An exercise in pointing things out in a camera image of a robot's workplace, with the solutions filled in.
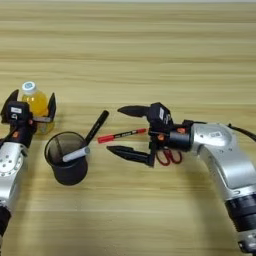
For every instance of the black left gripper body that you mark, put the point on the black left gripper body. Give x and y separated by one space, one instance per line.
23 133

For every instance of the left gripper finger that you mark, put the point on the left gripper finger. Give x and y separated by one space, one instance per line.
10 98
51 106

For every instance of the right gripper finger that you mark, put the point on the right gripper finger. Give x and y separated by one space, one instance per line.
133 154
136 111

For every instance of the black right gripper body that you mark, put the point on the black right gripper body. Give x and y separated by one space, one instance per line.
180 140

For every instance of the orange juice bottle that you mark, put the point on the orange juice bottle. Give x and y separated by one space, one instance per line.
36 101

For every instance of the red capped marker pen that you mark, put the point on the red capped marker pen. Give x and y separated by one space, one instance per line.
116 136

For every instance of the black marker pen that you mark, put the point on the black marker pen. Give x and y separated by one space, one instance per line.
97 126

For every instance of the grey white marker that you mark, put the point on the grey white marker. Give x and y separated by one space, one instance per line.
76 154

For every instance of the black mesh pen cup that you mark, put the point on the black mesh pen cup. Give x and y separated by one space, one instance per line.
68 170

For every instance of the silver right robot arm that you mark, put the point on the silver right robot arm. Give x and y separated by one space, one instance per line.
230 160

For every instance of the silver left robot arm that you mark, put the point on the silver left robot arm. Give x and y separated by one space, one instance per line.
10 166

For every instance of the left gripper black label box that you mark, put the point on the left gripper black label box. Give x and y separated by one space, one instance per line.
16 111

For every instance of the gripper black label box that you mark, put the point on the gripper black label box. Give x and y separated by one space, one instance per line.
16 111
160 115

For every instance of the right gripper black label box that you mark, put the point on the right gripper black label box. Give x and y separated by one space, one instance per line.
160 115

